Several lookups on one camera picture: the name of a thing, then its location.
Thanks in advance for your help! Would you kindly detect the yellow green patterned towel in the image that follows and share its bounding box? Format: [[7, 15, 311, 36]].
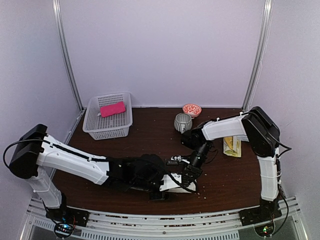
[[223, 136, 242, 158]]

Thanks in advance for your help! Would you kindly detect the right aluminium corner post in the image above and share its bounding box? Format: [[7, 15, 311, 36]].
[[242, 0, 274, 111]]

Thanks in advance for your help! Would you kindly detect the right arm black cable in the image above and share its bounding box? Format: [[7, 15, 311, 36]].
[[262, 114, 293, 237]]

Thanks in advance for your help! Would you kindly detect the left aluminium corner post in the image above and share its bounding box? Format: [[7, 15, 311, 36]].
[[52, 0, 85, 112]]

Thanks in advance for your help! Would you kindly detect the aluminium corner post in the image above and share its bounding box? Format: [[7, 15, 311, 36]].
[[52, 0, 85, 112], [242, 0, 274, 111]]

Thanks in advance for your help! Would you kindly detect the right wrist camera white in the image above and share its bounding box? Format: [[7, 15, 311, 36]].
[[165, 155, 190, 166]]

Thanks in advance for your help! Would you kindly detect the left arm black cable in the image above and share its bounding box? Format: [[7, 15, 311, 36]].
[[2, 139, 196, 194]]

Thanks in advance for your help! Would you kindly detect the aluminium front rail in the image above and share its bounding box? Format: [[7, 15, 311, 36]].
[[18, 197, 311, 240]]

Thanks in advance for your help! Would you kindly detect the white perforated plastic basket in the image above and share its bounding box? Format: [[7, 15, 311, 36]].
[[82, 92, 133, 140]]

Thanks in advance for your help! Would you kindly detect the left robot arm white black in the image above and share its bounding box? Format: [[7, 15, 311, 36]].
[[2, 123, 167, 222]]

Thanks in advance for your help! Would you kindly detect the pink microfibre towel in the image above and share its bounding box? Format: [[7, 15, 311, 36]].
[[99, 101, 126, 118]]

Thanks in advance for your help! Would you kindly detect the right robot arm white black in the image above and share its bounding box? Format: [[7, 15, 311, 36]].
[[181, 106, 282, 225]]

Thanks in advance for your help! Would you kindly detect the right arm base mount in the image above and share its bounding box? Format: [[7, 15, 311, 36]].
[[238, 206, 282, 226]]

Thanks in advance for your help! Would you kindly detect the red white patterned bowl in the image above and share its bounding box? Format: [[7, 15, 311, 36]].
[[182, 103, 202, 118]]

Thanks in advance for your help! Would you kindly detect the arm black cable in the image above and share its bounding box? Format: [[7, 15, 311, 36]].
[[2, 139, 196, 194], [262, 114, 293, 237]]

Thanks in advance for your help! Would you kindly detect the beige towel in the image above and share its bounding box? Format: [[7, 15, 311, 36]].
[[168, 173, 197, 194]]

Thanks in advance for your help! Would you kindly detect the grey striped ceramic mug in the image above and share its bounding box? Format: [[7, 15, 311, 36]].
[[173, 113, 193, 134]]

